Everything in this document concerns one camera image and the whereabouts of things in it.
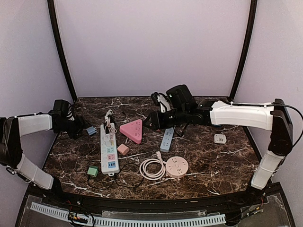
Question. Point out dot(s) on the light blue plug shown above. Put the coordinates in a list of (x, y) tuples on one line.
[(91, 130)]

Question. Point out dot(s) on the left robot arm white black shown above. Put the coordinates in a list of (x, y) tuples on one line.
[(11, 152)]

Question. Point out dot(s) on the green usb charger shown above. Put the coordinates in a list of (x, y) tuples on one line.
[(93, 171)]

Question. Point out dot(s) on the peach plug adapter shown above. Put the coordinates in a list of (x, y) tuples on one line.
[(123, 149)]

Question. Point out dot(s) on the white slotted cable duct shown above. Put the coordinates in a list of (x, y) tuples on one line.
[(115, 219)]

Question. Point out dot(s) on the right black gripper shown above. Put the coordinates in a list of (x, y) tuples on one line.
[(156, 122)]

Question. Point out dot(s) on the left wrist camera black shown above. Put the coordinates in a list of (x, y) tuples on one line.
[(62, 108)]

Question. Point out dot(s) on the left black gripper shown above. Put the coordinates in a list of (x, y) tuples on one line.
[(80, 126)]

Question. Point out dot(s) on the black frame post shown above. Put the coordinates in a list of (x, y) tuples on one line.
[(245, 48), (60, 50)]

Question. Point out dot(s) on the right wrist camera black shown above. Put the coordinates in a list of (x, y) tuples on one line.
[(181, 98)]

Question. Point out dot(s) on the left black frame post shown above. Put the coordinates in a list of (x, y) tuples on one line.
[(60, 50)]

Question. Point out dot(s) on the round pink power socket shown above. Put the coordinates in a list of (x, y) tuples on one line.
[(176, 167)]

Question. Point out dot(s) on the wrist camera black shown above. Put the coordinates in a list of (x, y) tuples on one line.
[(62, 108), (181, 98)]

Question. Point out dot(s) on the white plug adapter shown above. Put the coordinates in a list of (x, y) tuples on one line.
[(220, 139)]

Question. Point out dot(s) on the light blue power strip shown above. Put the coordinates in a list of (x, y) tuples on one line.
[(166, 140)]

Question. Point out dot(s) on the white long power strip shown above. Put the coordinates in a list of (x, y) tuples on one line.
[(108, 152)]

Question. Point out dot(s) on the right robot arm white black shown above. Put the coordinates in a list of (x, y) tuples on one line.
[(272, 117)]

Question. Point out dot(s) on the right black frame post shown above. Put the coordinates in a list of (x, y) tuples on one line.
[(245, 48)]

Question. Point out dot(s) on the pink triangular power strip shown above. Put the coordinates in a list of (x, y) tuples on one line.
[(133, 130)]

